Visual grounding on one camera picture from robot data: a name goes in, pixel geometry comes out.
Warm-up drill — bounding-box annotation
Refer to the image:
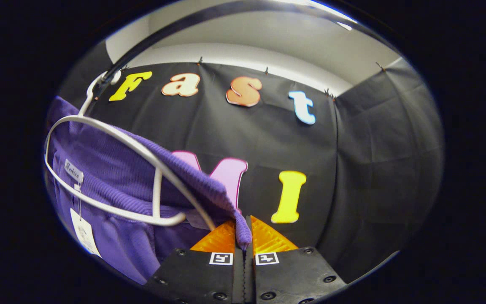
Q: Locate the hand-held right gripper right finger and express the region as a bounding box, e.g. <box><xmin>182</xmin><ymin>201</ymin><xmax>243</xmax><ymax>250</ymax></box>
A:
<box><xmin>245</xmin><ymin>215</ymin><xmax>347</xmax><ymax>304</ymax></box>

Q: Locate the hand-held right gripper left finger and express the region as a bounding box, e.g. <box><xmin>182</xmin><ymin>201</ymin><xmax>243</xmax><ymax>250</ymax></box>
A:
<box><xmin>144</xmin><ymin>220</ymin><xmax>246</xmax><ymax>304</ymax></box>

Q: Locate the white plastic hanger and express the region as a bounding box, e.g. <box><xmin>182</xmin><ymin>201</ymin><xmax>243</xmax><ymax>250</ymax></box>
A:
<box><xmin>44</xmin><ymin>70</ymin><xmax>217</xmax><ymax>232</ymax></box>

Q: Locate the purple ribbed jacket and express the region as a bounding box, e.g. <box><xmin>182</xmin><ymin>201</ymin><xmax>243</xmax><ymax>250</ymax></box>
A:
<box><xmin>45</xmin><ymin>96</ymin><xmax>253</xmax><ymax>285</ymax></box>

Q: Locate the black metal clothes rack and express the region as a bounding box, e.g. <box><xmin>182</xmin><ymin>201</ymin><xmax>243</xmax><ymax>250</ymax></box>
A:
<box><xmin>93</xmin><ymin>0</ymin><xmax>357</xmax><ymax>102</ymax></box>

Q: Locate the black backdrop cloth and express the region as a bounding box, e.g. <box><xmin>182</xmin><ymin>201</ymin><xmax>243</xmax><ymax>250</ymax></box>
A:
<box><xmin>45</xmin><ymin>40</ymin><xmax>445</xmax><ymax>283</ymax></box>

